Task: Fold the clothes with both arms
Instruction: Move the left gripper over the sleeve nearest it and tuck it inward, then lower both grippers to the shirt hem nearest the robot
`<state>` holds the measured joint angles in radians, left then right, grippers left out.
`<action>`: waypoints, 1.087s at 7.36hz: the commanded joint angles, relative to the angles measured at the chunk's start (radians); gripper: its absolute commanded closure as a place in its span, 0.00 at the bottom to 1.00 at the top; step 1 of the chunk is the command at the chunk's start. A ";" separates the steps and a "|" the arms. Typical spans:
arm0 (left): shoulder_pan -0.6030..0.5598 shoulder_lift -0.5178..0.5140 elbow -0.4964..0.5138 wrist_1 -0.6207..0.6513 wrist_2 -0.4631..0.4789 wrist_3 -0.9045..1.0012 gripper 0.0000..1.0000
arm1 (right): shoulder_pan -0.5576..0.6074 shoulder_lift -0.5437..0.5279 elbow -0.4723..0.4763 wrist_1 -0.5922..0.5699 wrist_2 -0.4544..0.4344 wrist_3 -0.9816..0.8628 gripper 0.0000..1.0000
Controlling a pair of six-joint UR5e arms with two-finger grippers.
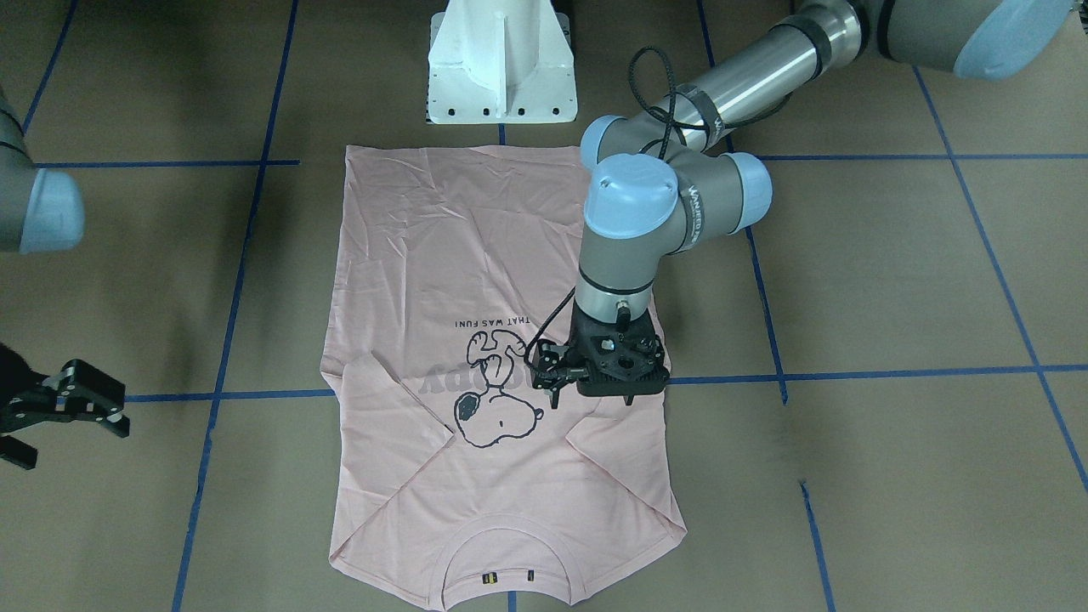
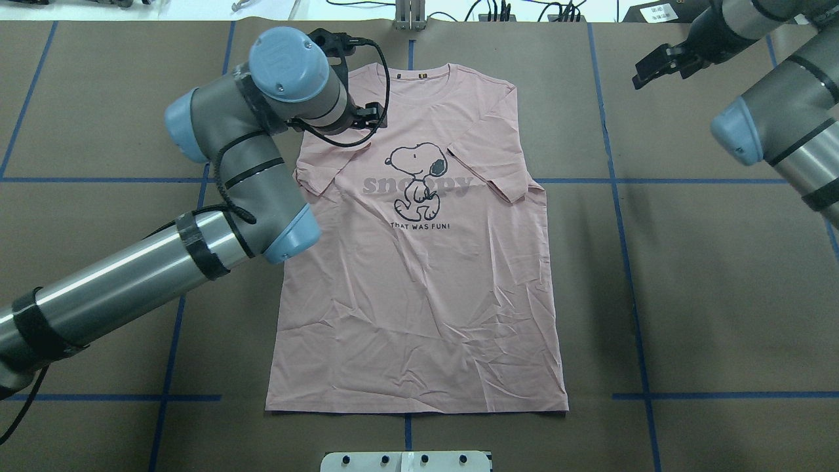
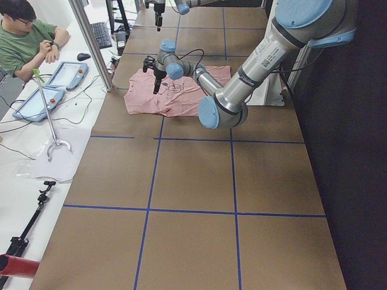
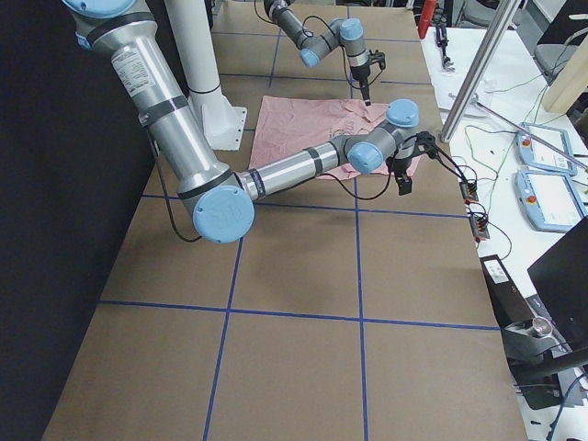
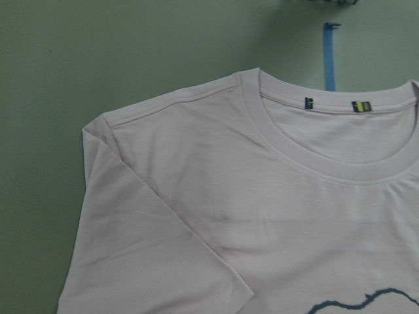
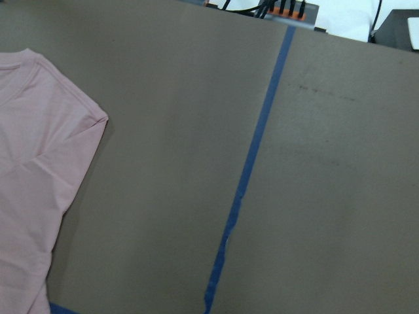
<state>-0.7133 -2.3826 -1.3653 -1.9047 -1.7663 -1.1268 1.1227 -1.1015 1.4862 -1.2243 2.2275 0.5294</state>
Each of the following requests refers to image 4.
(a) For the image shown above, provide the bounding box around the blue teach pendant far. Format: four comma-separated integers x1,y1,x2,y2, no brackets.
514,121,580,176

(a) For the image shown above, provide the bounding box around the white mounting column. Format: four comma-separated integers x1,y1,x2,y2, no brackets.
164,0,247,152

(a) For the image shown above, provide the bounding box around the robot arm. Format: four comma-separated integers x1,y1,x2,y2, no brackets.
67,1,439,243
264,1,386,107

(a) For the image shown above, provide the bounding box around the blue teach pendant near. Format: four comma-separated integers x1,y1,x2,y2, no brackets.
514,170,587,233

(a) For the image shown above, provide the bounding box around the metal grabber pole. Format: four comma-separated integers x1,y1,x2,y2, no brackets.
448,91,588,171

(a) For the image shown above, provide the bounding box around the pink Snoopy t-shirt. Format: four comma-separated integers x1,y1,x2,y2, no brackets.
249,96,420,168

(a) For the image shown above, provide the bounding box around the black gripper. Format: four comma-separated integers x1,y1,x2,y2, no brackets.
386,131,438,196
349,50,386,107

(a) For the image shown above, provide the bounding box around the black tripod pole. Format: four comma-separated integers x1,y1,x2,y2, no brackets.
435,24,455,73

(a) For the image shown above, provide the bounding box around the black box with label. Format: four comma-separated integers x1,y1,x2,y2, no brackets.
480,254,536,329

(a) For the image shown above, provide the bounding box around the aluminium frame post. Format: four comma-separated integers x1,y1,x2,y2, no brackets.
440,0,519,142

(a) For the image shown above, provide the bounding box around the red cylinder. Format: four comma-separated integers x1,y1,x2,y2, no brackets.
417,0,437,40

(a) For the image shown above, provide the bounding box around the orange black connector board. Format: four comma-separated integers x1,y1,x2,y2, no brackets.
458,180,479,205

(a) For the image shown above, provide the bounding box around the black monitor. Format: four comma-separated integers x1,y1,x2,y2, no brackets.
528,219,588,348

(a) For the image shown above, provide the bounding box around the blue teach pendant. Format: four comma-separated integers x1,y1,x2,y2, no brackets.
514,170,587,233
514,121,580,176

